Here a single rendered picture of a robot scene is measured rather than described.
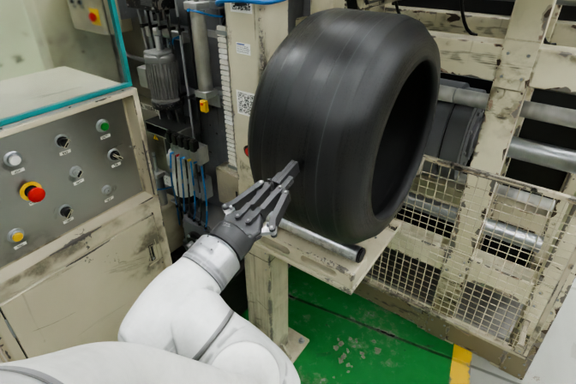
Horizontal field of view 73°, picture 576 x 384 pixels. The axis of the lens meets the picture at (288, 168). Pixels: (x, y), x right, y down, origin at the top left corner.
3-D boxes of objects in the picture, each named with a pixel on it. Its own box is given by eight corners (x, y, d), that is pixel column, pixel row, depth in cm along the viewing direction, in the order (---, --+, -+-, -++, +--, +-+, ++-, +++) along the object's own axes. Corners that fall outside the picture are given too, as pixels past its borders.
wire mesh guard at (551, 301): (317, 260, 188) (324, 128, 152) (319, 258, 189) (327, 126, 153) (525, 361, 143) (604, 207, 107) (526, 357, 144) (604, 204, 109)
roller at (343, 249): (261, 202, 121) (267, 206, 125) (255, 215, 120) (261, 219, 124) (363, 246, 104) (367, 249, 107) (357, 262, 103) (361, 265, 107)
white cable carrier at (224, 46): (229, 170, 134) (216, 25, 110) (238, 164, 137) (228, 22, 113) (238, 173, 132) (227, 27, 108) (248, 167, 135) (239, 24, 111)
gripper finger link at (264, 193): (243, 231, 73) (237, 229, 74) (276, 192, 80) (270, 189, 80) (238, 219, 71) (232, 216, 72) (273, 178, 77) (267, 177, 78)
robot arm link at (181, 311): (174, 261, 70) (229, 309, 70) (105, 336, 62) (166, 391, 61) (180, 246, 61) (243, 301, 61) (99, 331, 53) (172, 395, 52)
